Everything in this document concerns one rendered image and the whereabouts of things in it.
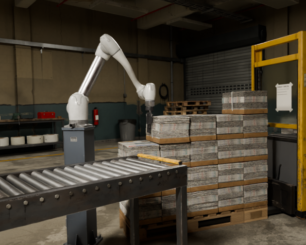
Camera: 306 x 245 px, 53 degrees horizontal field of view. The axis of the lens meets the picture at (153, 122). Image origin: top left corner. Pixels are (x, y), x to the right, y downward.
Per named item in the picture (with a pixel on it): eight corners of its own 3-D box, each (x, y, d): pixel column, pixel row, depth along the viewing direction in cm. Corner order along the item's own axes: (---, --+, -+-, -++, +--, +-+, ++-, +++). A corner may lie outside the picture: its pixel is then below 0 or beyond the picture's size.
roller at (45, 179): (38, 178, 178) (38, 169, 177) (72, 195, 141) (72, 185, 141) (29, 180, 175) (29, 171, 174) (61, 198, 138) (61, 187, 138)
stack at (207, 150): (118, 227, 293) (116, 141, 288) (222, 210, 334) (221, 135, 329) (130, 244, 256) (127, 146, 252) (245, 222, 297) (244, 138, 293)
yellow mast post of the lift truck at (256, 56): (251, 192, 369) (250, 45, 360) (257, 191, 372) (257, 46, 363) (256, 194, 360) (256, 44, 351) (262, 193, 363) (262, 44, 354)
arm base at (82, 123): (60, 128, 243) (60, 120, 243) (74, 126, 265) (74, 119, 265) (81, 128, 239) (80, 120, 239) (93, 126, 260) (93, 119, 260)
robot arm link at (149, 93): (157, 100, 275) (152, 100, 287) (158, 82, 274) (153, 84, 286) (145, 99, 271) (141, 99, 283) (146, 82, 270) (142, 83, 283)
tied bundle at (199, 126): (171, 138, 309) (171, 115, 307) (197, 136, 318) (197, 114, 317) (188, 142, 273) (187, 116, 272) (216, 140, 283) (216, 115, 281)
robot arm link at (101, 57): (63, 112, 259) (62, 112, 280) (81, 120, 264) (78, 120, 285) (103, 34, 268) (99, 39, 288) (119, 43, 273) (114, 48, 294)
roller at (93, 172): (76, 173, 193) (81, 167, 194) (116, 188, 156) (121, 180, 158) (71, 169, 190) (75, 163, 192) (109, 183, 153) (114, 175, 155)
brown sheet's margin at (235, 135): (197, 136, 318) (197, 131, 318) (220, 134, 329) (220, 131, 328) (218, 139, 283) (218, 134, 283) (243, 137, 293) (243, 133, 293)
